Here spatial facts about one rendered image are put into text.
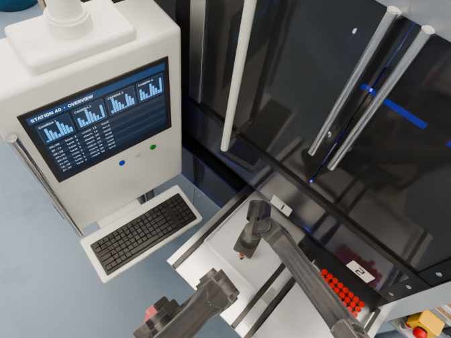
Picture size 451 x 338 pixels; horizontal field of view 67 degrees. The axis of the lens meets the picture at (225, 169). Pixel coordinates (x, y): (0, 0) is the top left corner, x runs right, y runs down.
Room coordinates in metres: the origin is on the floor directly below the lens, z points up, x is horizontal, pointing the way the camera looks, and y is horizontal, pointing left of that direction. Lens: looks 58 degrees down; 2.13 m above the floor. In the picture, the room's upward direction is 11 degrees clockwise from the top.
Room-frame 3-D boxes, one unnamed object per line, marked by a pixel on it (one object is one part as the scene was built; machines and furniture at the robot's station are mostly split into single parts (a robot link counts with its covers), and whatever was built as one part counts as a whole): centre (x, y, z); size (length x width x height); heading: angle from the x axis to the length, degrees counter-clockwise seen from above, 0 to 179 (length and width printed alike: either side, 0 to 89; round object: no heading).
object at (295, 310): (0.22, -0.40, 0.90); 0.34 x 0.26 x 0.04; 147
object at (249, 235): (0.41, -0.12, 1.15); 0.07 x 0.06 x 0.07; 178
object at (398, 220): (0.45, -0.45, 1.50); 0.43 x 0.01 x 0.59; 57
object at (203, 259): (0.35, -0.28, 0.87); 0.70 x 0.48 x 0.02; 57
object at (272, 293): (0.24, -0.21, 0.91); 0.14 x 0.03 x 0.06; 147
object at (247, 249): (0.40, -0.12, 1.09); 0.10 x 0.07 x 0.07; 162
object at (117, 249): (0.45, 0.26, 0.82); 0.40 x 0.14 x 0.02; 137
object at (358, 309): (0.34, -0.48, 0.90); 0.18 x 0.02 x 0.05; 57
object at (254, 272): (0.50, -0.18, 0.90); 0.34 x 0.26 x 0.04; 147
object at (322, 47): (0.69, -0.07, 1.50); 0.47 x 0.01 x 0.59; 57
